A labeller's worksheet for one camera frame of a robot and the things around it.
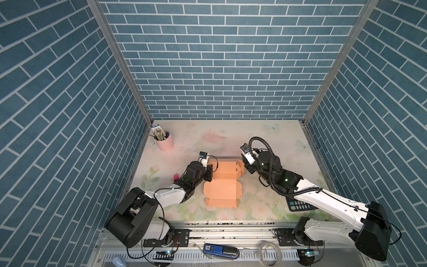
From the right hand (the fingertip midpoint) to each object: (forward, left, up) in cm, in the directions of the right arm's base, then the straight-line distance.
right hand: (247, 151), depth 77 cm
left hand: (-1, +15, -15) cm, 21 cm away
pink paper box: (-10, +10, -21) cm, 25 cm away
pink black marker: (-5, +37, -21) cm, 43 cm away
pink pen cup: (+14, +48, -18) cm, 53 cm away
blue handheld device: (-37, +9, -19) cm, 43 cm away
